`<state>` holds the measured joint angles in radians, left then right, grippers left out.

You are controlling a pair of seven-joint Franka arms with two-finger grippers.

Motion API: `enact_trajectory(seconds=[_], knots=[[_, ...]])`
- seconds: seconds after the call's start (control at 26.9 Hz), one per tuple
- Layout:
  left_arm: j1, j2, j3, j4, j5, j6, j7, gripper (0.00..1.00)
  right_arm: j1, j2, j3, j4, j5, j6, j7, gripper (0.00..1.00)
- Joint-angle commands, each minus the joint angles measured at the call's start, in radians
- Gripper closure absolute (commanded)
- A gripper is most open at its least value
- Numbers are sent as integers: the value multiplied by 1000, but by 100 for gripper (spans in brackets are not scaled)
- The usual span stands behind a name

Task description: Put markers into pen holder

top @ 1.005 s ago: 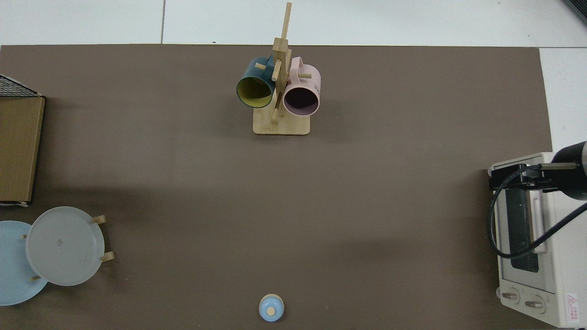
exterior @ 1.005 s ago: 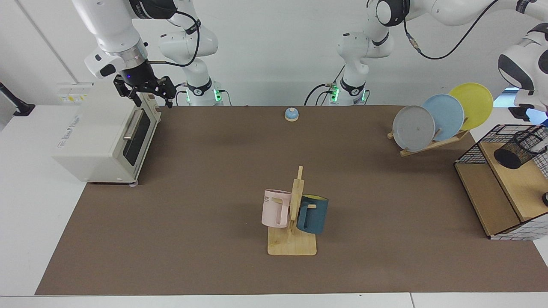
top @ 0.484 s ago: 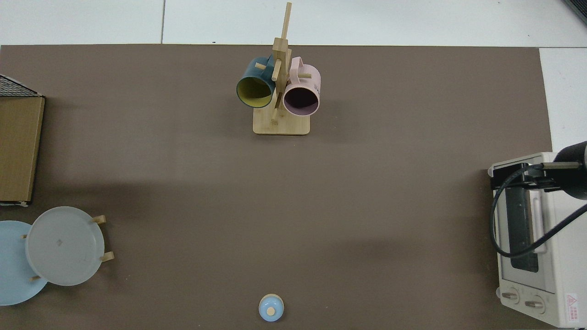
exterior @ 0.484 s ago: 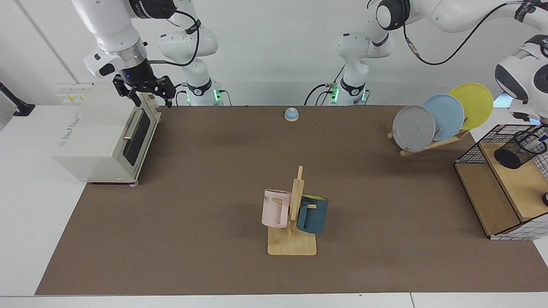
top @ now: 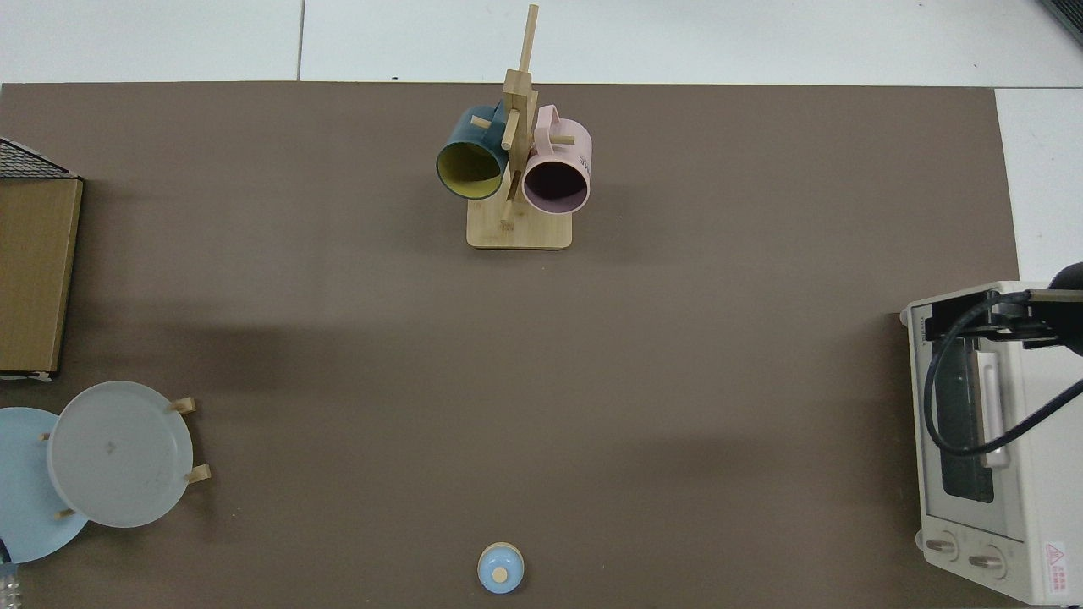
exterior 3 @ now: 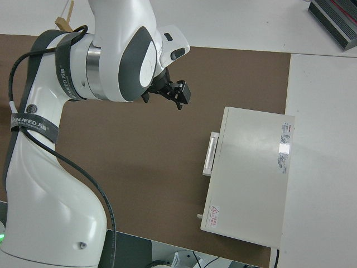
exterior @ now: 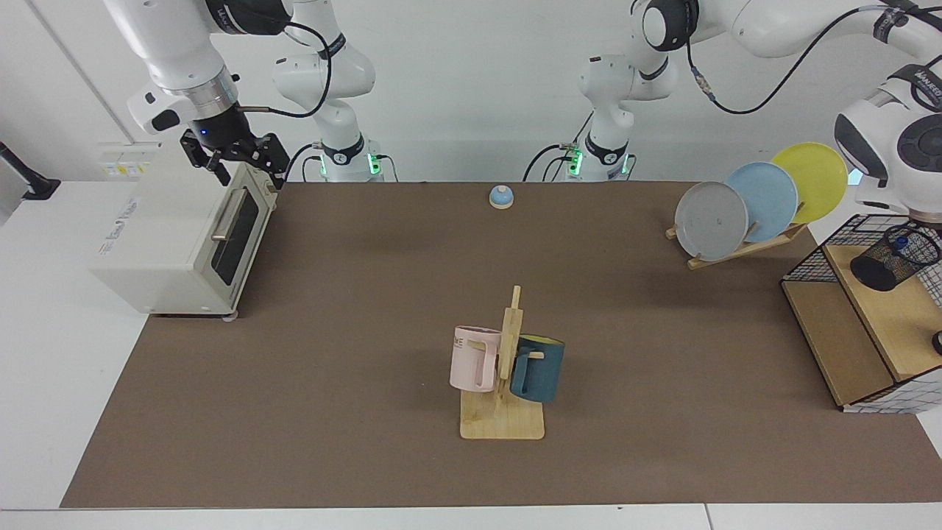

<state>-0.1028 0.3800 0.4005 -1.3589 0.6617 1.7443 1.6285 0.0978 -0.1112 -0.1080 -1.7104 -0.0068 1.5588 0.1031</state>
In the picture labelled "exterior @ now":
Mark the black mesh pen holder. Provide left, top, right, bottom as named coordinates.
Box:
left=849, top=225, right=941, bottom=292

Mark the pale toaster oven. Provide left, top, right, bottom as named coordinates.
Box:
left=90, top=140, right=279, bottom=319

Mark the white socket box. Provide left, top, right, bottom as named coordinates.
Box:
left=98, top=141, right=161, bottom=182

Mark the brown table cloth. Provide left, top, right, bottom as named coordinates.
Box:
left=60, top=182, right=942, bottom=509

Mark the black stand foot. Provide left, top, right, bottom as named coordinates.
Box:
left=0, top=141, right=61, bottom=201

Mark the pink mug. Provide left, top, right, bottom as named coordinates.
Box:
left=450, top=325, right=503, bottom=393

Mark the dark teal mug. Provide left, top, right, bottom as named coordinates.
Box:
left=509, top=335, right=566, bottom=404

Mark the wooden cup stand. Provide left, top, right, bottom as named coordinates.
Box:
left=460, top=286, right=545, bottom=441

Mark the grey plate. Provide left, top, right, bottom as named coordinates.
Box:
left=675, top=181, right=749, bottom=262

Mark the wooden plate rack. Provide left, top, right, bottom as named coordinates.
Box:
left=665, top=202, right=809, bottom=271

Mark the light blue plate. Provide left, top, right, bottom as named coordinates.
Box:
left=725, top=162, right=799, bottom=244

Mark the yellow plate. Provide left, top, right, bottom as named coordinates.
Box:
left=771, top=142, right=849, bottom=225

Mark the black base cable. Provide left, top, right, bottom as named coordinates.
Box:
left=283, top=144, right=325, bottom=183
left=523, top=140, right=582, bottom=183

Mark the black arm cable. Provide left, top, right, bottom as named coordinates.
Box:
left=684, top=0, right=907, bottom=116
left=235, top=21, right=334, bottom=119

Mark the wire basket with wooden floor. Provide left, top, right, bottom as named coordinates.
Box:
left=780, top=213, right=942, bottom=414

